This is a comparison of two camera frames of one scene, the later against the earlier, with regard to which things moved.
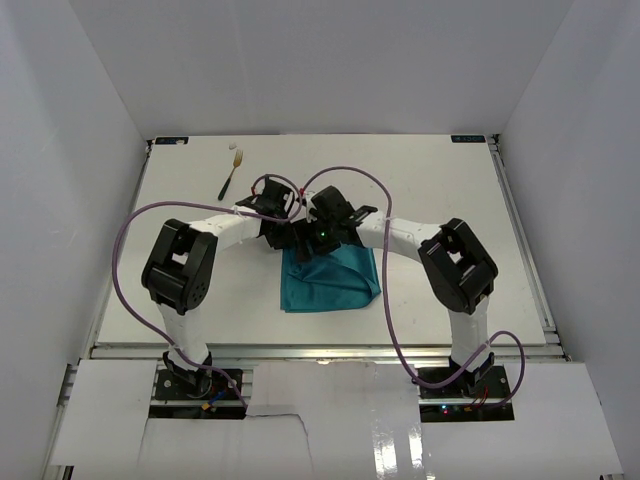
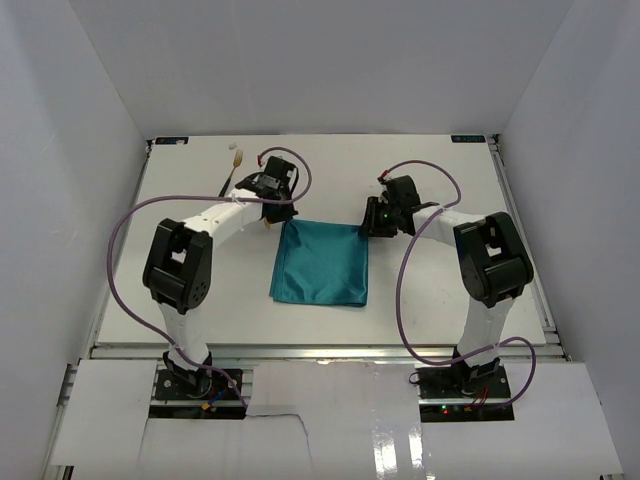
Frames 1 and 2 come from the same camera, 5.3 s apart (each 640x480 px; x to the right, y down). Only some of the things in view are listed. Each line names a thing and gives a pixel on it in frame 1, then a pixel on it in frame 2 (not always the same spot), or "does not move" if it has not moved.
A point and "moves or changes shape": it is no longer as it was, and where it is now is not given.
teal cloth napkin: x=344 y=279 moves or changes shape
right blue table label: x=470 y=138 does not move
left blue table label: x=171 y=140 does not move
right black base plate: x=487 y=384 does not move
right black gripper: x=305 y=240 to x=376 y=220
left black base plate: x=202 y=385 does not move
